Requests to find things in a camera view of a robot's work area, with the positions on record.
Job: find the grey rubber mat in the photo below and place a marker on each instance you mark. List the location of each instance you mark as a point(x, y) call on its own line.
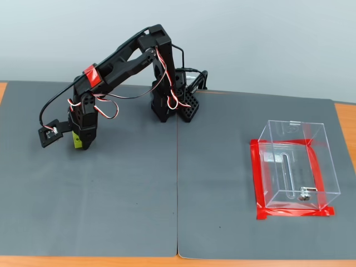
point(222, 180)
point(83, 194)

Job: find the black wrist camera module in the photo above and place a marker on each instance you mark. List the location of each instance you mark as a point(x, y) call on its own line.
point(50, 136)

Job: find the red tape strip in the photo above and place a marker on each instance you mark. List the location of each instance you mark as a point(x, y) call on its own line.
point(254, 172)
point(315, 167)
point(278, 141)
point(292, 213)

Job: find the green lego block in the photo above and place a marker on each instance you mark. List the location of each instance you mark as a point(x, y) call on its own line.
point(76, 142)

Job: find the red tape band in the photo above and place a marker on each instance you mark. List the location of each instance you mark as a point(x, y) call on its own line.
point(93, 75)

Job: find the transparent acrylic box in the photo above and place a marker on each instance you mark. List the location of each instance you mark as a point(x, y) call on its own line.
point(294, 167)

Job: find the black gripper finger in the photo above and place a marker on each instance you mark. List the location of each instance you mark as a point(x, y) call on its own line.
point(89, 137)

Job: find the black table clamp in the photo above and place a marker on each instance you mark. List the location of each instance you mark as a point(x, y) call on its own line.
point(205, 78)

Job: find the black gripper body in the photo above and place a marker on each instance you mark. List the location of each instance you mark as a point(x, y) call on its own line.
point(88, 137)

